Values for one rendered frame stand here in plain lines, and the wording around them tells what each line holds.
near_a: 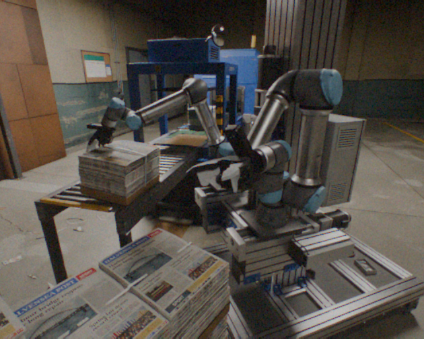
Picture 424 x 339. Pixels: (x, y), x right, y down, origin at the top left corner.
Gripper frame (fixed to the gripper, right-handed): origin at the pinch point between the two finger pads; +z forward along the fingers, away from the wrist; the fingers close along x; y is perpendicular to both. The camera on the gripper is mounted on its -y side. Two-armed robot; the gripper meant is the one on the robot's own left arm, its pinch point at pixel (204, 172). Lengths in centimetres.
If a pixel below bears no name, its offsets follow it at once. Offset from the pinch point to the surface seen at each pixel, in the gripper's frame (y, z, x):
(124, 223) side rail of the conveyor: 39, -13, 76
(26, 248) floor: 94, 12, 227
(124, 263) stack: 36, 6, 39
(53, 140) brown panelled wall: 22, -95, 479
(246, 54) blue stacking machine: -85, -346, 235
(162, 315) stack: 40.7, 9.3, 13.6
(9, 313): 15.5, 38.7, 10.3
